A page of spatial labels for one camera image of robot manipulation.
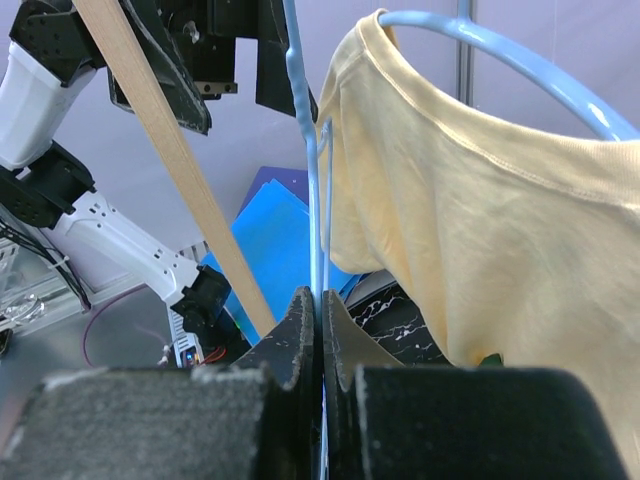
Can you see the purple folder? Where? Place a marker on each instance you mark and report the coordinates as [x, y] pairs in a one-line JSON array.
[[295, 180]]

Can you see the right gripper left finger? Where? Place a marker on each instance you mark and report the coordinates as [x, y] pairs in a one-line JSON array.
[[254, 419]]

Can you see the blue folder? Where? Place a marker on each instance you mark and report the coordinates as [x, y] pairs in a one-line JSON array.
[[272, 232]]

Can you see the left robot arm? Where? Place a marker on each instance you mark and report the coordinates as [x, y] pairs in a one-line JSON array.
[[52, 57]]

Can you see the wooden hanger stand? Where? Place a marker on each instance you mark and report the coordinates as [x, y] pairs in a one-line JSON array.
[[110, 30]]

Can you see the cream yellow t shirt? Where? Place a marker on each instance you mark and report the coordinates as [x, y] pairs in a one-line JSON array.
[[511, 240]]

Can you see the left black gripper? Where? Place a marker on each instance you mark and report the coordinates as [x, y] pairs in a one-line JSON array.
[[205, 34]]

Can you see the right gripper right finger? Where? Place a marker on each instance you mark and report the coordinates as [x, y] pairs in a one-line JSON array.
[[390, 421]]

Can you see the black marbled mat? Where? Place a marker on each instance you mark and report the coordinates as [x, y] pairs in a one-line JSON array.
[[394, 322]]

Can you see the green and white t shirt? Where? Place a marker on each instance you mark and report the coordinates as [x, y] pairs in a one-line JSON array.
[[493, 360]]

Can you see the light blue plastic hanger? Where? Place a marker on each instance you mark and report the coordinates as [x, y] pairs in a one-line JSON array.
[[590, 109]]

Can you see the light blue wire hanger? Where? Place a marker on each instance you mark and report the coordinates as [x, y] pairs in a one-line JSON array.
[[303, 115]]

